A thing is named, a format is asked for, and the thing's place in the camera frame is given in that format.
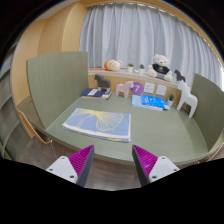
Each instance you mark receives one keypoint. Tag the dark grey wooden horse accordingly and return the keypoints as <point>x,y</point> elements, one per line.
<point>101,81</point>

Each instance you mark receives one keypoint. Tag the grey shelf unit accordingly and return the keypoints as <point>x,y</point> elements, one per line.
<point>8,120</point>

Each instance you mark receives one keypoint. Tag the pink wooden horse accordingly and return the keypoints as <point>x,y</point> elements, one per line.
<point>124,88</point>

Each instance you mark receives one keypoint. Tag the small potted plant, white pot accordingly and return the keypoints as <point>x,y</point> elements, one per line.
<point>130,68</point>
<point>141,69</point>
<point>171,100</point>

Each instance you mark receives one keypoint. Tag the purple round disc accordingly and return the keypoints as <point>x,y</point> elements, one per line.
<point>138,89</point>

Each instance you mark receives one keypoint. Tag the green desk partition panel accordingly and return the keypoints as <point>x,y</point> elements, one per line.
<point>56,83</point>
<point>208,106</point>

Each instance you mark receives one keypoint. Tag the white wooden horse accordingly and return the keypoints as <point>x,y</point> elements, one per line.
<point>186,96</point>

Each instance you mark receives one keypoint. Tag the wooden chair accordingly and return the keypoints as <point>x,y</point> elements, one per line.
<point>28,126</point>

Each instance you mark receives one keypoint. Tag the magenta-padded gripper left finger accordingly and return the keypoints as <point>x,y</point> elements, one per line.
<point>68,166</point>

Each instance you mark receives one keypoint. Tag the cream teddy bear, black shirt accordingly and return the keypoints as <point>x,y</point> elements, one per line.
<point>161,69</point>

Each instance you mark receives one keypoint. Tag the small dark horse figurine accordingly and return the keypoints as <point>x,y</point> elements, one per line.
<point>179,76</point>

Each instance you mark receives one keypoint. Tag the white wall socket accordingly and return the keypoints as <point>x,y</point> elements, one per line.
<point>161,90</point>
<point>149,88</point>

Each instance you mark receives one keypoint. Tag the grey-white curtain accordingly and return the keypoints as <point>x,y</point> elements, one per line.
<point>133,33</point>

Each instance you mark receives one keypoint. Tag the orange and cream plush toy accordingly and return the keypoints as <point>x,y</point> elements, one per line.
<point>113,65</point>

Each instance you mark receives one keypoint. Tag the blue towel with yellow print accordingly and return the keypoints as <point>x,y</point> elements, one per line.
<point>100,124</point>

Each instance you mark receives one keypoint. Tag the navy blue book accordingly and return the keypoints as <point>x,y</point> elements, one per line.
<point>95,93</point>

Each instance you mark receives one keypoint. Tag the light blue book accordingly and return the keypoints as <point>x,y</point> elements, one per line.
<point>136,100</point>

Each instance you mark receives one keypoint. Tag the bright blue book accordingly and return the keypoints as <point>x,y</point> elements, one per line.
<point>154,101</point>

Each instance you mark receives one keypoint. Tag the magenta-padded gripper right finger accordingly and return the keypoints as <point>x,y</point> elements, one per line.
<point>158,166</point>

